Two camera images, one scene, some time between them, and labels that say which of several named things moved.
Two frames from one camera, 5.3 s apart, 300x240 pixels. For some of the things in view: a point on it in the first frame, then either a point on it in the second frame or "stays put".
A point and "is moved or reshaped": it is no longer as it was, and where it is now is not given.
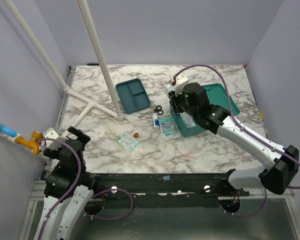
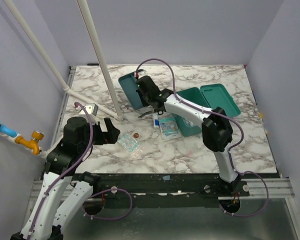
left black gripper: [84, 138] → [111, 136]
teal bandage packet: [128, 142] stays put
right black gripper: [174, 102] → [153, 103]
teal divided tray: [132, 95] is moved or reshaped
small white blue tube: [155, 121] stays put
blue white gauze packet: [169, 128] stays put
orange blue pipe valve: [33, 143] stays put
